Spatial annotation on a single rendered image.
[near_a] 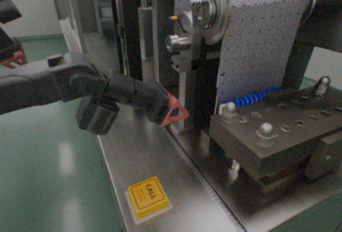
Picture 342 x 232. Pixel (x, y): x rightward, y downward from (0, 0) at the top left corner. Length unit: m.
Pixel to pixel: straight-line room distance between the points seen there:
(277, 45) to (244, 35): 0.12
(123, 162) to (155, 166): 0.09
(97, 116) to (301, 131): 0.43
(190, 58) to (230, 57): 0.10
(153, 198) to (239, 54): 0.38
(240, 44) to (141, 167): 0.39
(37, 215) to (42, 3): 4.88
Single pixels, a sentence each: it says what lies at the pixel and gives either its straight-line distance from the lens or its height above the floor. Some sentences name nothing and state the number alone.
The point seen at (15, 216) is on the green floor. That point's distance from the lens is 1.85.
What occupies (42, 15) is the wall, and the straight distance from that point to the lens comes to 6.02.
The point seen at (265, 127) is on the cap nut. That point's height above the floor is 1.07.
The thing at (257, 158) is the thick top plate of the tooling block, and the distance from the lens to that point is 0.46.
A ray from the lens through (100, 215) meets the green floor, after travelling 1.63.
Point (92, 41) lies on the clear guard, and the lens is 1.48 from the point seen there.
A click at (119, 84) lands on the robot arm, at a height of 1.15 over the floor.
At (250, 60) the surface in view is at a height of 1.14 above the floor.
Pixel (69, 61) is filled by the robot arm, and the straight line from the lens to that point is 0.39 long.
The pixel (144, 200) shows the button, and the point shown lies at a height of 0.92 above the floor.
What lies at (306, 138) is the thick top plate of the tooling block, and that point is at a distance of 0.55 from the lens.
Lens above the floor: 1.33
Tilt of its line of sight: 31 degrees down
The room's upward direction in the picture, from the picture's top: straight up
